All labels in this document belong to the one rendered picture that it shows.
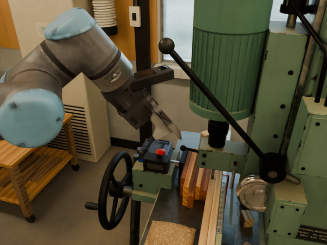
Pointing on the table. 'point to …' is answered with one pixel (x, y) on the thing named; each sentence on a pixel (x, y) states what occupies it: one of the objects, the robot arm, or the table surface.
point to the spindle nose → (217, 133)
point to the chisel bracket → (221, 155)
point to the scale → (222, 198)
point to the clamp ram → (180, 164)
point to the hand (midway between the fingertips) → (170, 123)
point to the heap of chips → (169, 234)
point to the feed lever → (277, 166)
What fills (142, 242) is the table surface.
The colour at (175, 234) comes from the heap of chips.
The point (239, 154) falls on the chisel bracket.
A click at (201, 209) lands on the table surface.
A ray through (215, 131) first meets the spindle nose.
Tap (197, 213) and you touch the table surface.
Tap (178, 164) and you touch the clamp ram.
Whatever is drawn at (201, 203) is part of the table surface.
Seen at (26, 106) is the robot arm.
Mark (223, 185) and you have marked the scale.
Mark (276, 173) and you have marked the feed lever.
